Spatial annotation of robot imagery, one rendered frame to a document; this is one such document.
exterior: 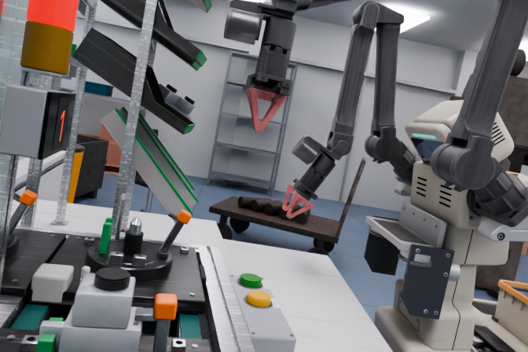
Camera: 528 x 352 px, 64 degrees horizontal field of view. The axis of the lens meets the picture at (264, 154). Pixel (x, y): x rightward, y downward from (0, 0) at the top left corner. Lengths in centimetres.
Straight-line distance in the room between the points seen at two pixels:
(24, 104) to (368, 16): 95
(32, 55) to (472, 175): 72
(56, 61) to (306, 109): 719
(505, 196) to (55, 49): 78
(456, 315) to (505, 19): 65
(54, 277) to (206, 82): 698
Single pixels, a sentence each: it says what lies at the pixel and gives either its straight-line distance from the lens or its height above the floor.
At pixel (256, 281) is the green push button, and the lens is 77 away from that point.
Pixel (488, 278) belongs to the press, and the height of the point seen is 13.
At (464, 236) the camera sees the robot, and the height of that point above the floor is 107.
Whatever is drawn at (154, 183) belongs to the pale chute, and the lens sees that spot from 95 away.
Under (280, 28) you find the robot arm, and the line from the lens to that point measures 78.
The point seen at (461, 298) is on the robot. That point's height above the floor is 92.
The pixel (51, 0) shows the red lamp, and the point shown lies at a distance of 53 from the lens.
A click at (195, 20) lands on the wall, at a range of 769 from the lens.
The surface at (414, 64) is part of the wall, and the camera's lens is 826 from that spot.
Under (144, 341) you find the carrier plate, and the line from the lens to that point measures 56.
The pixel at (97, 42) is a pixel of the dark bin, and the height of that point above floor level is 134.
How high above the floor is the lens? 125
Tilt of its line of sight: 5 degrees down
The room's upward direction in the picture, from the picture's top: 11 degrees clockwise
